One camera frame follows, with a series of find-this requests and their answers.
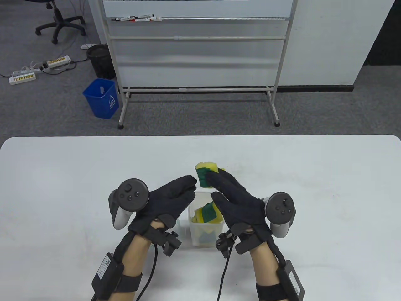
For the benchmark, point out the person's left forearm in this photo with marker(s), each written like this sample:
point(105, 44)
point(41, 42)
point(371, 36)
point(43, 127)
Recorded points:
point(134, 257)

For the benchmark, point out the white rolling whiteboard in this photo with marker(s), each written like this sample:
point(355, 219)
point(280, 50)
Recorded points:
point(188, 7)

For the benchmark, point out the white trash piece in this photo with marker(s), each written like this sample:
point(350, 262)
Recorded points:
point(102, 90)

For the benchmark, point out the clear plastic airtight container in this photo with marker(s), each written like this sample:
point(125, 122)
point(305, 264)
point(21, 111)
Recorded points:
point(202, 202)

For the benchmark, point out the black office chair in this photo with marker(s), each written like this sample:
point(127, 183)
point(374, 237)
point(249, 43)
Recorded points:
point(59, 23)

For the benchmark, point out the person's right forearm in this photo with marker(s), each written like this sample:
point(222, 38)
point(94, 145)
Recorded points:
point(263, 266)

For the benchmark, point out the white black-capped marker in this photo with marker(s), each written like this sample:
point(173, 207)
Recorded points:
point(125, 18)
point(144, 15)

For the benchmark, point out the white power strip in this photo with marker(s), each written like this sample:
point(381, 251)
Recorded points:
point(59, 61)
point(22, 78)

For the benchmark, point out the black white VR controller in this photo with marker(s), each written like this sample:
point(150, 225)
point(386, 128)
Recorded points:
point(280, 208)
point(131, 194)

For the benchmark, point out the black wrist sensor box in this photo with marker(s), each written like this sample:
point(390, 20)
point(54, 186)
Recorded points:
point(293, 280)
point(105, 272)

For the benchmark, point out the person's left hand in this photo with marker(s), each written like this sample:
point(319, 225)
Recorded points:
point(166, 203)

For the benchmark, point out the person's right hand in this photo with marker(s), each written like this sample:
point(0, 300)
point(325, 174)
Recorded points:
point(241, 210)

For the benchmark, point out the blue trash bin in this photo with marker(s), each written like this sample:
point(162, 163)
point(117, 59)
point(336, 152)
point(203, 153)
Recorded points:
point(100, 103)

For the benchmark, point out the black mesh wastebasket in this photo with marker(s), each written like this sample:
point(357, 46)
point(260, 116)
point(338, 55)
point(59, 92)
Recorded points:
point(100, 62)

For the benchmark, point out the clear plastic container lid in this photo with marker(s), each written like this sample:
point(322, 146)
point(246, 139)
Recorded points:
point(184, 232)

